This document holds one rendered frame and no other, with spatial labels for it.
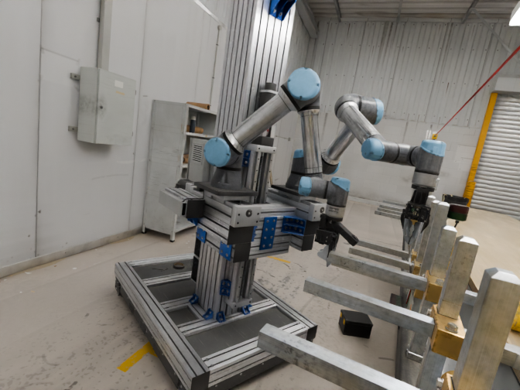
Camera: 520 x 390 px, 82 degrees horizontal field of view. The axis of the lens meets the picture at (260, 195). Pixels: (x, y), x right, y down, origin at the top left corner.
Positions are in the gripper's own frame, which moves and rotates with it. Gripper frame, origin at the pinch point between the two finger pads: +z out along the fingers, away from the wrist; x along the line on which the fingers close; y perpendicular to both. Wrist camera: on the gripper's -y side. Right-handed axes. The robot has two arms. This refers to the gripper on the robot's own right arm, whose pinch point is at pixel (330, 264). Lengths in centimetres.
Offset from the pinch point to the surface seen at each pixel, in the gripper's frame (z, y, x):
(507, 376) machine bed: 5, -54, 26
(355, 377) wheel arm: -13, -19, 77
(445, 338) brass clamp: -13, -33, 55
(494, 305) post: -28, -33, 73
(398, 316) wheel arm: -12, -25, 52
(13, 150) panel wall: -12, 231, 3
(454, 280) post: -22, -33, 48
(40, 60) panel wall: -78, 233, -15
